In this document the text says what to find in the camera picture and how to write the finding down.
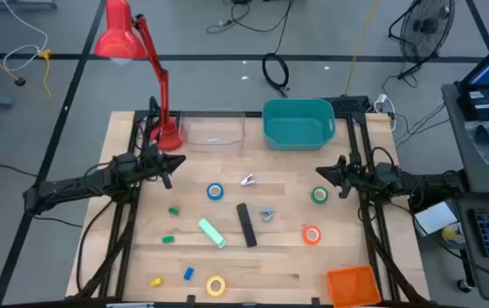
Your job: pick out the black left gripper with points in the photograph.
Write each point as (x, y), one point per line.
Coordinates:
(152, 162)

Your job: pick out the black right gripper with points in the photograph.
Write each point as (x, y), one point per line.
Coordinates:
(357, 173)

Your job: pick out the green tape roll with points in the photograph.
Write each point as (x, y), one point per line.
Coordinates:
(313, 195)

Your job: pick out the green mini stapler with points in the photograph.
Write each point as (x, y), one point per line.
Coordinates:
(173, 211)
(168, 239)

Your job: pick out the blue tape roll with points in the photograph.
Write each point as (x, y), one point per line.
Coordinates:
(208, 191)

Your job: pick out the orange tape roll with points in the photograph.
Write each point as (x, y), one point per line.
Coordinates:
(304, 235)

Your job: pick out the teal plastic bin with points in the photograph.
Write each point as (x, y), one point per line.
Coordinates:
(298, 126)

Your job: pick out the mint green stapler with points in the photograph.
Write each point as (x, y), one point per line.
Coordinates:
(211, 232)

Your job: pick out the grey staple remover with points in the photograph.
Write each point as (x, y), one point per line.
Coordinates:
(266, 212)

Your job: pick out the black stapler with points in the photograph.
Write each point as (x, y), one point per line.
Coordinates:
(246, 224)

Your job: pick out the blue mini stapler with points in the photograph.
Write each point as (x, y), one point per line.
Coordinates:
(188, 274)

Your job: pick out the yellow mini stapler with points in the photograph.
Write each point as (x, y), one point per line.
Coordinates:
(156, 282)

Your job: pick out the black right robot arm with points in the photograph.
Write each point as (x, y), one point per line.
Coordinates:
(424, 184)

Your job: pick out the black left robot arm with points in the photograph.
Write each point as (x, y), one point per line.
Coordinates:
(69, 188)

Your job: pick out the yellow tape roll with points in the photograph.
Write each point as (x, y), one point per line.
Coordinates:
(208, 286)

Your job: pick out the clear plastic container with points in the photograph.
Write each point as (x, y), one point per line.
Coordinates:
(212, 132)

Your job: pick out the black power strip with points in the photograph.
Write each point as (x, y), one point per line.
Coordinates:
(347, 104)

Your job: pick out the silver binder clip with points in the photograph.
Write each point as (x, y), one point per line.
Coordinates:
(249, 180)

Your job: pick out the white power adapter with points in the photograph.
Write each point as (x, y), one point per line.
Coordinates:
(381, 99)

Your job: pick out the white paper sheet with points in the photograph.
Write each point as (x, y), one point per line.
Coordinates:
(434, 218)

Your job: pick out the orange mesh basket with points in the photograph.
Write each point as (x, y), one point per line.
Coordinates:
(352, 286)

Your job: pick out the yellow blue round object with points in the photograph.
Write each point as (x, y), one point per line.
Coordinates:
(454, 234)

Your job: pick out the grey desk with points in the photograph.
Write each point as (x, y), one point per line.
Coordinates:
(456, 128)

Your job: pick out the red desk lamp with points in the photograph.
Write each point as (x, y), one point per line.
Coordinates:
(120, 38)

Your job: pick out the small black box device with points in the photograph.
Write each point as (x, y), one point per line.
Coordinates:
(481, 107)

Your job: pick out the black floor fan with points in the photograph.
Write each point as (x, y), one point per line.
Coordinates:
(426, 25)

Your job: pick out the black metal frame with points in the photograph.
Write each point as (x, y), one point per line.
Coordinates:
(141, 115)

